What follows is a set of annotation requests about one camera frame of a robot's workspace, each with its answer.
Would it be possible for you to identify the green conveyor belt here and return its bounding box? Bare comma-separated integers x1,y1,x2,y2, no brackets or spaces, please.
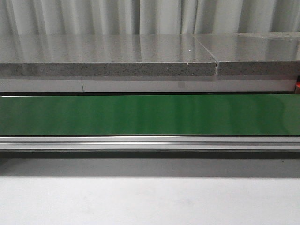
0,94,300,136

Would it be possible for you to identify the grey speckled stone counter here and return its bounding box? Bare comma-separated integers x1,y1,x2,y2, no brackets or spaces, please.
0,32,300,93

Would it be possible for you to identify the red plastic tray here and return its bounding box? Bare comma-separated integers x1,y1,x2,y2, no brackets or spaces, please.
294,76,300,94

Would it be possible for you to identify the white pleated curtain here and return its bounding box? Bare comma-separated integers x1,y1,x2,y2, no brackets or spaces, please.
0,0,300,35

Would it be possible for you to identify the aluminium conveyor side rail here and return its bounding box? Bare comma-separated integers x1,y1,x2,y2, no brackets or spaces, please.
0,135,300,152

